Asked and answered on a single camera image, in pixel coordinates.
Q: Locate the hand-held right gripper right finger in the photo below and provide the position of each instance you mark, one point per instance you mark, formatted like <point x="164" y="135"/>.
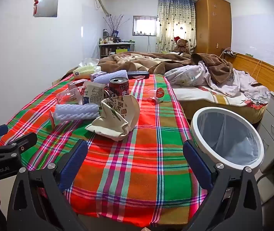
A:
<point x="197" y="166"/>

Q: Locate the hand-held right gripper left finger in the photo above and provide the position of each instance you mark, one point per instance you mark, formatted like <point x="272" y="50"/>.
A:
<point x="74" y="163"/>

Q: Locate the white round trash bin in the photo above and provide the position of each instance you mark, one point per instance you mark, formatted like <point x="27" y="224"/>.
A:
<point x="200" y="115"/>

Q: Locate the white foam roll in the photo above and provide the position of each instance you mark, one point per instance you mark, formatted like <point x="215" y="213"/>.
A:
<point x="76" y="112"/>

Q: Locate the crushed beige paper cup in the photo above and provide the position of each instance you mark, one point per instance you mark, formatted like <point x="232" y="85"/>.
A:
<point x="114" y="119"/>

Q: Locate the clear plastic cup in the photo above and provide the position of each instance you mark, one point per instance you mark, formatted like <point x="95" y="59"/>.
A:
<point x="68" y="96"/>

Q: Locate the white blue milk carton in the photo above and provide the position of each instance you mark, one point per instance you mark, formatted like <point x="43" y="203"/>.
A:
<point x="94" y="93"/>

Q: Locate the red white small carton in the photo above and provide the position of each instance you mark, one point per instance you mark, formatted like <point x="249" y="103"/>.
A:
<point x="75" y="84"/>

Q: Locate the clear cup with red lid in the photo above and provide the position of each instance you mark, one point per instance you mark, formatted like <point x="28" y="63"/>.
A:
<point x="159" y="93"/>

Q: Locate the red drink can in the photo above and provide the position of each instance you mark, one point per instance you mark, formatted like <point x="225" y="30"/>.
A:
<point x="119" y="87"/>

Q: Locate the clear bin liner bag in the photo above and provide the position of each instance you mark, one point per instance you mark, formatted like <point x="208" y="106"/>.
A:
<point x="231" y="137"/>

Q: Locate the plaid red green cloth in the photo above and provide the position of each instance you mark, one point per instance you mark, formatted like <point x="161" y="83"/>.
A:
<point x="132" y="168"/>

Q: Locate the mattress with floral sheet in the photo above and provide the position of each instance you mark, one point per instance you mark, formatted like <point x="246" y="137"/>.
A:
<point x="214" y="98"/>

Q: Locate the pale floral quilt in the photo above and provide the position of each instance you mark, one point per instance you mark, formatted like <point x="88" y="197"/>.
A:
<point x="190" y="75"/>

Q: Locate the purple small carton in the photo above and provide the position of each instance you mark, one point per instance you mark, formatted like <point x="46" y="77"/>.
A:
<point x="98" y="76"/>

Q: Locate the lavender foam roll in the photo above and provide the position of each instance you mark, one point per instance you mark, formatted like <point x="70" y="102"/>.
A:
<point x="113" y="77"/>

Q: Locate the green tissue pack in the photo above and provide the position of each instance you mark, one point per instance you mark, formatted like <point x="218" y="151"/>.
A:
<point x="86" y="69"/>

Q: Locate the small dark flat object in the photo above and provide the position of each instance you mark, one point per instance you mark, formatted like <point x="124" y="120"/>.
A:
<point x="257" y="85"/>

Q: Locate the small clear plastic piece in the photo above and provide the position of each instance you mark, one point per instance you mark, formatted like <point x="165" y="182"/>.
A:
<point x="140" y="77"/>

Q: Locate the dark glasses case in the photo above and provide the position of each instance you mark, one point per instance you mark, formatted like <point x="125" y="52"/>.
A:
<point x="138" y="74"/>

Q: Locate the wooden headboard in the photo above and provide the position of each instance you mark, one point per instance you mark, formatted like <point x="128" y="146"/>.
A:
<point x="262" y="73"/>

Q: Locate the brown fleece blanket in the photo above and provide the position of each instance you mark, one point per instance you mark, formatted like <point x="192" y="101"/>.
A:
<point x="132" y="61"/>

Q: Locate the cluttered shelf desk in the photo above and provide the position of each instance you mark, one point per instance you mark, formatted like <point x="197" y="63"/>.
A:
<point x="114" y="49"/>

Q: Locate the brown teddy bear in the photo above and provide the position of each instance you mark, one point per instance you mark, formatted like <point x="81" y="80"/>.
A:
<point x="181" y="45"/>

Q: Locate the red hanging ornament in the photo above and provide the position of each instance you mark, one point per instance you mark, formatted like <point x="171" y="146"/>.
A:
<point x="36" y="3"/>

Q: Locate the wooden wardrobe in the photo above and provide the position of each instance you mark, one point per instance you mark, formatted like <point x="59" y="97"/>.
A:
<point x="212" y="24"/>

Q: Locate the vase with dry branches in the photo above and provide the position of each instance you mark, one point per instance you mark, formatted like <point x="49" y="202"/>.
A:
<point x="115" y="25"/>

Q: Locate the patterned curtain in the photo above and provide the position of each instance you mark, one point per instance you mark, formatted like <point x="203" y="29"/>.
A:
<point x="173" y="21"/>

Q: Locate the small window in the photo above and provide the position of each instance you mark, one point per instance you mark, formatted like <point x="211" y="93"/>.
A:
<point x="144" y="26"/>

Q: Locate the wrapped air conditioner pipe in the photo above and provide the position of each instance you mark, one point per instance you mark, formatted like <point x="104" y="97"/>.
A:
<point x="102" y="1"/>

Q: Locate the grey wall panel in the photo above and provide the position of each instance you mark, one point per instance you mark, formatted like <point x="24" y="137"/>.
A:
<point x="47" y="3"/>

